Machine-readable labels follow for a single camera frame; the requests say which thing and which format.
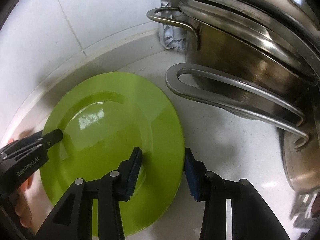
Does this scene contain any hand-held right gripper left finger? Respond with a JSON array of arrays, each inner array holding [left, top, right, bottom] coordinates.
[[34, 147, 143, 240]]

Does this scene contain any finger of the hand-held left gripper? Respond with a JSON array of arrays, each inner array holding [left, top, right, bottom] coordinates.
[[37, 129, 63, 153], [19, 131, 43, 146]]

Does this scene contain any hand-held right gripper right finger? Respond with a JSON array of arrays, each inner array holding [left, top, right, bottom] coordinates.
[[184, 147, 292, 240]]

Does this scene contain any green plate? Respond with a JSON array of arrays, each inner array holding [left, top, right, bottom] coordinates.
[[40, 72, 184, 238]]

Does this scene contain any person's left hand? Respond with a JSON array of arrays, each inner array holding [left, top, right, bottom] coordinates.
[[14, 174, 42, 228]]

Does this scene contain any wide steel pot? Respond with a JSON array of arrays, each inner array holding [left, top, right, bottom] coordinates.
[[147, 0, 316, 130]]

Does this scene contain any white steel kitchen rack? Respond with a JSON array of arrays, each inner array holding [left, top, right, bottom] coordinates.
[[159, 0, 320, 80]]

